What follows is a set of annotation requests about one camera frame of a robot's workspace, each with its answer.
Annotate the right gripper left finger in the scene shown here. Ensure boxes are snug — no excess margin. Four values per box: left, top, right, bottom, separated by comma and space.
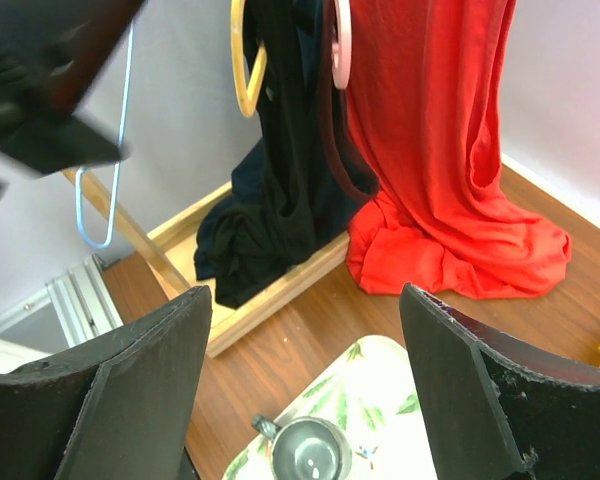
0, 287, 212, 480

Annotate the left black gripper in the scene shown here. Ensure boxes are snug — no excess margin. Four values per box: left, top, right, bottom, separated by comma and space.
0, 0, 144, 175

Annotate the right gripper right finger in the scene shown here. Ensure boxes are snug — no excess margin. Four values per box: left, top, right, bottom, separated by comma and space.
399, 284, 600, 479

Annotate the yellow plastic hanger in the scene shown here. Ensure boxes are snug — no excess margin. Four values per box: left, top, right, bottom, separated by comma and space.
230, 0, 268, 118

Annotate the black tank top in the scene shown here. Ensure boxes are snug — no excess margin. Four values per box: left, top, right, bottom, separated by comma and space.
193, 0, 331, 309

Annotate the pink plastic hanger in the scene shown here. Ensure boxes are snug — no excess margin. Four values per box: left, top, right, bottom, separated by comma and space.
331, 0, 352, 90

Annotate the red tank top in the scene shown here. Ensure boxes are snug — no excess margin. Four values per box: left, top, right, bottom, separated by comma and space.
346, 0, 572, 299

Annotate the leaf pattern serving tray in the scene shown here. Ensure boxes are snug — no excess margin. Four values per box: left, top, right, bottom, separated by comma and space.
219, 334, 436, 480

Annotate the wooden clothes rack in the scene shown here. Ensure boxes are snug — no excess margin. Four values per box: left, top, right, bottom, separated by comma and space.
63, 170, 349, 357

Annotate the grey mug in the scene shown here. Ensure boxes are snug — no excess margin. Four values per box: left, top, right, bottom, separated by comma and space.
251, 415, 353, 480

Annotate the dark navy maroon garment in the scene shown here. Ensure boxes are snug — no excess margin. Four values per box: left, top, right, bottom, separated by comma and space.
292, 1, 378, 207

